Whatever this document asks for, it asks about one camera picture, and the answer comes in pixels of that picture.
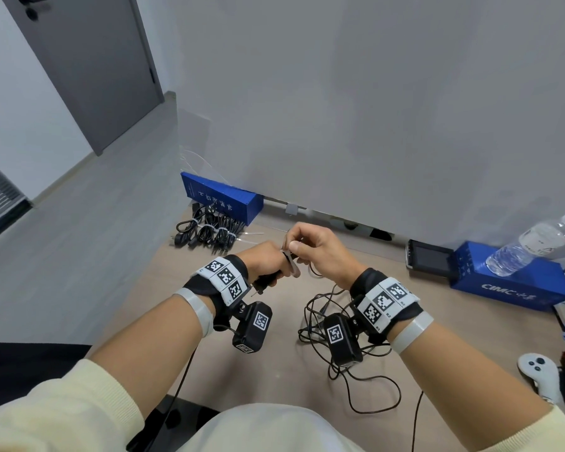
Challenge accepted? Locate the black cable with round plug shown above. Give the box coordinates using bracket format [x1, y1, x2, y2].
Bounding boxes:
[169, 218, 200, 248]

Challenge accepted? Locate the person's left forearm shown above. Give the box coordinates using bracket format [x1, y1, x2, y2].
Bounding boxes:
[0, 298, 215, 452]

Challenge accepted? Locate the person's left hand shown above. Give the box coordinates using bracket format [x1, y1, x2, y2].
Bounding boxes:
[235, 239, 302, 284]

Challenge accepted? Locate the black right camera cable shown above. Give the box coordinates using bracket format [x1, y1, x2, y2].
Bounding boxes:
[411, 390, 424, 452]

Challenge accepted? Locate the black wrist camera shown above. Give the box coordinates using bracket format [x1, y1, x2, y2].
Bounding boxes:
[322, 313, 363, 368]
[232, 301, 273, 355]

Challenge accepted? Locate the small black screen device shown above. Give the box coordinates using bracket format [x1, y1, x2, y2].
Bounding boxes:
[404, 239, 455, 278]

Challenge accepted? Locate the light wooden table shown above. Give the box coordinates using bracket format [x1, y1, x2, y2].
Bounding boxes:
[87, 204, 565, 452]

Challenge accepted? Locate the right wrist marker strap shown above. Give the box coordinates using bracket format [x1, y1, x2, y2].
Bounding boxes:
[350, 267, 424, 347]

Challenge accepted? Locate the person's cream sweater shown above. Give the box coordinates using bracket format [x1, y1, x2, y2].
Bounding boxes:
[176, 403, 363, 452]

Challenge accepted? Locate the black left camera cable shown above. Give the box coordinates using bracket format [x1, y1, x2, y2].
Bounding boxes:
[158, 348, 197, 452]

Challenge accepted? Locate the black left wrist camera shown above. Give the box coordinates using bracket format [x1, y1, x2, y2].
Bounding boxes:
[232, 301, 273, 355]

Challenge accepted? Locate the grey door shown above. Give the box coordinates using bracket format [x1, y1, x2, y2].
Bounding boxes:
[0, 0, 164, 157]

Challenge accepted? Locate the pile of black cables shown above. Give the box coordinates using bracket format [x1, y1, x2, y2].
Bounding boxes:
[297, 261, 402, 415]

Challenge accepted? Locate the thin black power cable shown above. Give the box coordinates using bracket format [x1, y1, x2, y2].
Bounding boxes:
[218, 220, 247, 257]

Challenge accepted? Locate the black camera cable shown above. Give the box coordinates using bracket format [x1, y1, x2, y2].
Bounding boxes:
[158, 348, 197, 452]
[411, 390, 424, 452]

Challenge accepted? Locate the grey right wristband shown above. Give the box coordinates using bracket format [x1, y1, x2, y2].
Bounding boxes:
[390, 311, 435, 356]

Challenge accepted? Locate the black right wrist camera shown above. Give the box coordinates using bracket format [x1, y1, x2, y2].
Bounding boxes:
[322, 313, 363, 368]

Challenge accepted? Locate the left wrist marker strap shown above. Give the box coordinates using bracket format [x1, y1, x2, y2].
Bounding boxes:
[183, 255, 253, 331]

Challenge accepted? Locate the clear plastic water bottle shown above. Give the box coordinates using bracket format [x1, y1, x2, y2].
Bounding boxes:
[485, 211, 565, 277]

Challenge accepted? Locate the black charger cable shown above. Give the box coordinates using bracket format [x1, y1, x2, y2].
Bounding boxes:
[252, 251, 298, 297]

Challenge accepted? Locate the grey wristband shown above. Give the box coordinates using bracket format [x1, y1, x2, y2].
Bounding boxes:
[173, 288, 215, 338]
[390, 311, 435, 356]

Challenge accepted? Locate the blue rectangular box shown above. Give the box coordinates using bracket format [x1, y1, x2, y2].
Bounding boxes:
[449, 240, 565, 312]

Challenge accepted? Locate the white game controller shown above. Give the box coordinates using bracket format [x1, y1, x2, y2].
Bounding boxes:
[517, 352, 564, 406]

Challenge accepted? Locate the black door handle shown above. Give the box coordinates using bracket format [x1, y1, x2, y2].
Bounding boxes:
[18, 0, 53, 20]

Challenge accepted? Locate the blue triangular box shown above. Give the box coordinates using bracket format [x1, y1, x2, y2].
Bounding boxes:
[180, 171, 264, 227]

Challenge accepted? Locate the person's right hand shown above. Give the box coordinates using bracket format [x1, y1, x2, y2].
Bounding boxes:
[282, 222, 366, 291]

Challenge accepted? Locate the wrist marker strap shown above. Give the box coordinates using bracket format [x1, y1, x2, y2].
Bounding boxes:
[350, 267, 424, 347]
[183, 255, 253, 331]

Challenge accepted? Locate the person's right forearm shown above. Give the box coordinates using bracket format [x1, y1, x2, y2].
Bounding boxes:
[397, 324, 565, 452]

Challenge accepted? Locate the thick black power cable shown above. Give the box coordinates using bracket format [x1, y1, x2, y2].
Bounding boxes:
[188, 204, 217, 250]

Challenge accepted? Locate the black office chair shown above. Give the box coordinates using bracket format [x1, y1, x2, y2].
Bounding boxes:
[127, 395, 222, 452]

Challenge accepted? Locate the grey left wristband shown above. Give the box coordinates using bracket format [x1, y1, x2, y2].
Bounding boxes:
[173, 288, 215, 338]

